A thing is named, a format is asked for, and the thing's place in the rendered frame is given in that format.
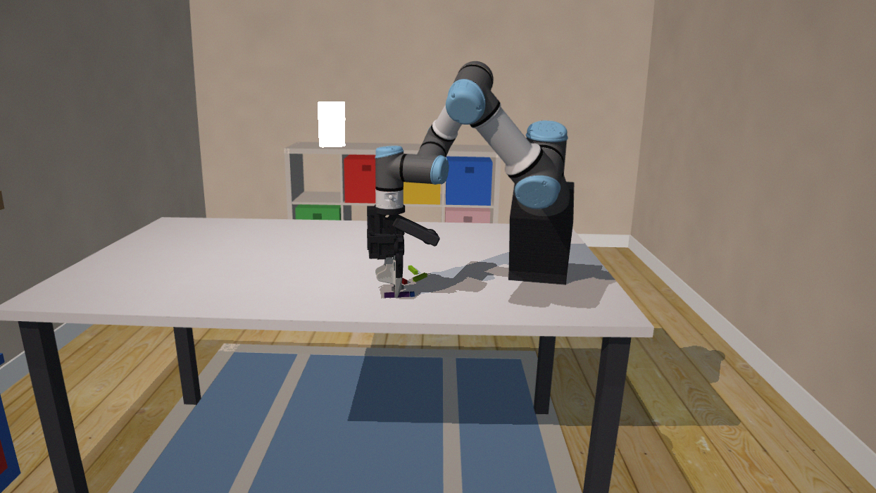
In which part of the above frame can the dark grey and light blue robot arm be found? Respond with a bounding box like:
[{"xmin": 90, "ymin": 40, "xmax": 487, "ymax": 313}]
[{"xmin": 375, "ymin": 61, "xmax": 570, "ymax": 247}]

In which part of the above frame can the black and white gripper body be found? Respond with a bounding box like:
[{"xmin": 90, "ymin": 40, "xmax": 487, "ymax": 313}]
[{"xmin": 367, "ymin": 205, "xmax": 405, "ymax": 260}]

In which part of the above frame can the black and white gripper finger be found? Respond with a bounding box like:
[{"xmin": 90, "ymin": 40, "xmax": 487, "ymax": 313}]
[
  {"xmin": 377, "ymin": 244, "xmax": 403, "ymax": 298},
  {"xmin": 375, "ymin": 258, "xmax": 389, "ymax": 275}
]

